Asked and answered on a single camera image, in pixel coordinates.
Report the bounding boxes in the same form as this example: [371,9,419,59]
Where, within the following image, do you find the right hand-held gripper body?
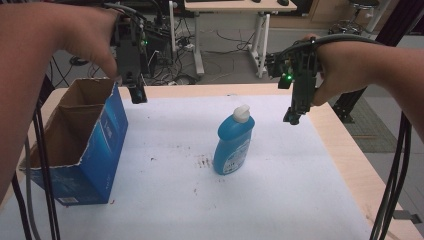
[266,37,325,115]

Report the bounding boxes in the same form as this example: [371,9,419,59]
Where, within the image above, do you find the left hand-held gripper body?
[111,3,174,85]

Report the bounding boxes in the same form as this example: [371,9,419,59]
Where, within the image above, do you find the blue detergent bottle white cap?
[212,104,256,176]

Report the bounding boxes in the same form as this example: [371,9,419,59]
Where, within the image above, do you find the blue cardboard box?
[18,77,130,206]

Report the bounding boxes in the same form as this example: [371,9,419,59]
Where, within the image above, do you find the person's left hand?
[56,4,121,79]

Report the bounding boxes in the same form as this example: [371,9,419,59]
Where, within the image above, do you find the person's right hand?
[301,32,382,108]

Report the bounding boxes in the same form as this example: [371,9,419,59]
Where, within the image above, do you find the grey floor mat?
[344,96,398,154]

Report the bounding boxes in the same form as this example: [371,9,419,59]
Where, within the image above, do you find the black stool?
[328,0,382,36]

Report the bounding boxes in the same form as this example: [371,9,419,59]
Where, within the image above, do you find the black metal stand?
[331,0,424,124]

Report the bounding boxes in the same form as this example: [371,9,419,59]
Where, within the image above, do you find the white paper sheet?
[0,93,374,240]

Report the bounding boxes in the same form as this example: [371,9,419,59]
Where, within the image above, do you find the dark tape piece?
[392,209,423,225]

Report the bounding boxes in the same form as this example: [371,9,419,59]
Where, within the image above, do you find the black cables of right gripper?
[369,111,413,240]

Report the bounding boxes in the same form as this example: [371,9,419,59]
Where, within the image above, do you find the black cables of gripper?
[369,111,413,240]
[10,74,62,240]

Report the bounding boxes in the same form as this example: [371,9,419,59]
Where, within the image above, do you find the black cables of left gripper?
[10,74,62,240]

